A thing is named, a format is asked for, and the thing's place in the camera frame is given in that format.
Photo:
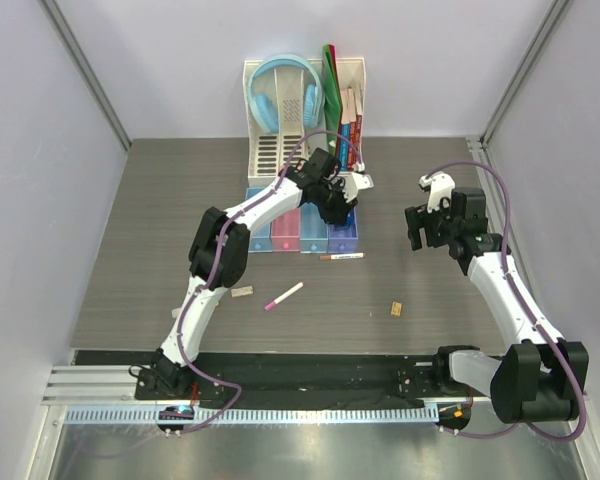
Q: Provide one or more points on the small grey eraser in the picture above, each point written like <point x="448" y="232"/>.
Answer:
<point x="242" y="291"/>

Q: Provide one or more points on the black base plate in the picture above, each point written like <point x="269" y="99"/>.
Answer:
<point x="312" y="382"/>

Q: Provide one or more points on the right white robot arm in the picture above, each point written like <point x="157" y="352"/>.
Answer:
<point x="541" y="376"/>

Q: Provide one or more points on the aluminium frame rail left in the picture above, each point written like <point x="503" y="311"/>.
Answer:
<point x="71" y="44"/>

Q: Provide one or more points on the pink marker pen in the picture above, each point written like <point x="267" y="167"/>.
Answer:
<point x="291" y="291"/>

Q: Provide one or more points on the blue headphones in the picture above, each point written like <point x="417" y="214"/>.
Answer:
<point x="283" y="94"/>

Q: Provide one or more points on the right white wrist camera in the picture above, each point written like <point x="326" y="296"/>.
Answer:
<point x="439" y="187"/>

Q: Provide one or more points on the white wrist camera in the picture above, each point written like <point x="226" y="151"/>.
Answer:
<point x="439" y="187"/>
<point x="359" y="181"/>

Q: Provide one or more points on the red books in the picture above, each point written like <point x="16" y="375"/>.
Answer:
<point x="350" y="127"/>

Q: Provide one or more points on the aluminium frame rail right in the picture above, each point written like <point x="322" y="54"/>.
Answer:
<point x="547" y="149"/>

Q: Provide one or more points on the green folder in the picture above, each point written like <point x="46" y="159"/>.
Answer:
<point x="333" y="104"/>

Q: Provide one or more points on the small yellow eraser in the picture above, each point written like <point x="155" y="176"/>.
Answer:
<point x="396" y="309"/>

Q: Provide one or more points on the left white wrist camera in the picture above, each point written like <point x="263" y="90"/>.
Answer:
<point x="359" y="181"/>

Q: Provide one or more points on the aluminium frame rail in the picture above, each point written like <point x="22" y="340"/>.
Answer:
<point x="71" y="44"/>
<point x="547" y="149"/>

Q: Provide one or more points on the brown capped white marker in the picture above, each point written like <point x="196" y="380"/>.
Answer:
<point x="345" y="256"/>

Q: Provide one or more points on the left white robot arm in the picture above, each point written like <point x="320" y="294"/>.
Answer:
<point x="219" y="255"/>

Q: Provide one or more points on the white cable duct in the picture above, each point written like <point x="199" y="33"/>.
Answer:
<point x="174" y="415"/>

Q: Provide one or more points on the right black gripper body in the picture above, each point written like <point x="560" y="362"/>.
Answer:
<point x="439" y="225"/>

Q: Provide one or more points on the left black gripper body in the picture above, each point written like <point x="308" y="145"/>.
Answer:
<point x="332" y="202"/>

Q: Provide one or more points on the white desktop file rack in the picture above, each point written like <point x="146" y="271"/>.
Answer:
<point x="267" y="155"/>

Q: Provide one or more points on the pastel four-compartment organizer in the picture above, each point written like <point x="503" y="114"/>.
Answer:
<point x="303" y="230"/>

